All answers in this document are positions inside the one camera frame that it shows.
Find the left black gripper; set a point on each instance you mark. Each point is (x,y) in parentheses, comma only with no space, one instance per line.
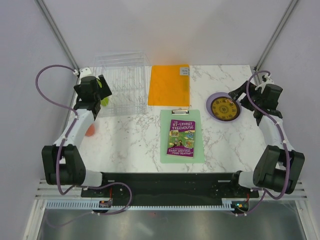
(105,91)

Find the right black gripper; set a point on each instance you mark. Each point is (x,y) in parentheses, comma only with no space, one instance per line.
(236,93)

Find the green plate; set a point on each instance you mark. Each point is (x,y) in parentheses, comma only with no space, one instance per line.
(104,102)

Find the brown patterned plate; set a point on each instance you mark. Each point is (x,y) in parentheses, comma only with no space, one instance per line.
(223,108)

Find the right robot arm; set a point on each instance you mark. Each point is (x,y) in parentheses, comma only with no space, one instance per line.
(280,165)

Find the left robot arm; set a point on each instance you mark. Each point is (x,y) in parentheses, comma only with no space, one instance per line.
(62,162)

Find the orange and white mug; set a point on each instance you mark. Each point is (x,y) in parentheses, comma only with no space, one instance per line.
(90,131)

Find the orange folder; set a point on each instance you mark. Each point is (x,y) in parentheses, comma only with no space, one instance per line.
(169,86)

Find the purple treehouse book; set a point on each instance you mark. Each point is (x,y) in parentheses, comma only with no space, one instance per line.
(181,140)

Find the mint green clipboard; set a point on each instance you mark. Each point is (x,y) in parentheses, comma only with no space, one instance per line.
(181,114)

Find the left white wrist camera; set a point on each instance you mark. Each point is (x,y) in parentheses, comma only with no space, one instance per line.
(83,72)

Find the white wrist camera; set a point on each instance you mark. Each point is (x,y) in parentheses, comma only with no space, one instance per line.
(266,80)
(83,72)

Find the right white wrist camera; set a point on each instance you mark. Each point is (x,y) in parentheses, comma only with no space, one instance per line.
(266,80)

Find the white wire dish rack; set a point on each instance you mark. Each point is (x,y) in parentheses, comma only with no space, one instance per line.
(125,74)

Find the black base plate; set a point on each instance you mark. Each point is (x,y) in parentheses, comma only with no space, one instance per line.
(170,188)

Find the white slotted cable duct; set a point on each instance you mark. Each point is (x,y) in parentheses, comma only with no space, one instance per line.
(224,204)

